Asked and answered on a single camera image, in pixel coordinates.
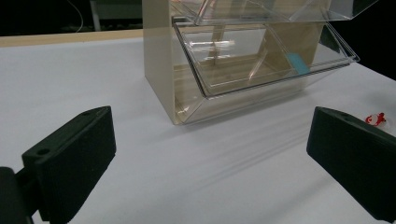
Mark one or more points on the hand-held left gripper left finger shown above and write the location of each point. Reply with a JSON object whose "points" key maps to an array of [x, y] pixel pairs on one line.
{"points": [[71, 161]]}

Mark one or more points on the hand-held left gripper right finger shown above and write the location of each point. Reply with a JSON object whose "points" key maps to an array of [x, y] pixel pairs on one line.
{"points": [[351, 155]]}

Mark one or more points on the red and white candy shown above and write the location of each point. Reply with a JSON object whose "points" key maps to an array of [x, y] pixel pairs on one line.
{"points": [[376, 119]]}

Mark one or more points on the beige cabinet with clear drawers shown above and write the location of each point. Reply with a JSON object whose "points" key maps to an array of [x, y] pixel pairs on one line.
{"points": [[158, 56]]}

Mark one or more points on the light blue label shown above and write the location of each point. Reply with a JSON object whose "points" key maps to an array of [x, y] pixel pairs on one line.
{"points": [[298, 63]]}

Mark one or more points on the grey metal stand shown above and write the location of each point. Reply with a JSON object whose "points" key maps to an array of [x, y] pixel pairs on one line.
{"points": [[115, 12]]}

